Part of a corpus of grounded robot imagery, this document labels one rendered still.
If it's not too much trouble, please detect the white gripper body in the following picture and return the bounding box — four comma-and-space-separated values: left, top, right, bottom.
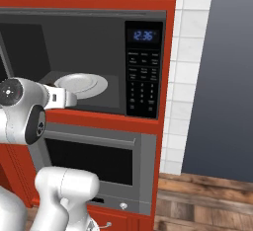
64, 90, 79, 109

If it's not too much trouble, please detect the microwave door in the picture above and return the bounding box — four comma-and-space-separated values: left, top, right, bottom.
0, 32, 16, 82

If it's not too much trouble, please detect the black microwave oven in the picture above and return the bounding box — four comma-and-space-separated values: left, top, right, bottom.
0, 8, 168, 120

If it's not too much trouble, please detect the white round plate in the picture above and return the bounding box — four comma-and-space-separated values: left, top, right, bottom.
53, 73, 110, 99

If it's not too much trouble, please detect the grey built-in oven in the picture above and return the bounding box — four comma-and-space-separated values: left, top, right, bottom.
27, 121, 158, 217

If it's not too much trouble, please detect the red drawer front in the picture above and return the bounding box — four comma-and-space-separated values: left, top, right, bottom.
86, 205, 155, 231

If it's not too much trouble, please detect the grey oven door handle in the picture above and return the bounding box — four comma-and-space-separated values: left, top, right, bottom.
43, 129, 137, 151

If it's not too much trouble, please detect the red tall cabinet frame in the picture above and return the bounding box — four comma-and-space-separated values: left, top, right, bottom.
0, 0, 180, 231

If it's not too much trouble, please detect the silver drawer handle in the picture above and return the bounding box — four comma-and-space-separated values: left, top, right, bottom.
98, 221, 113, 230

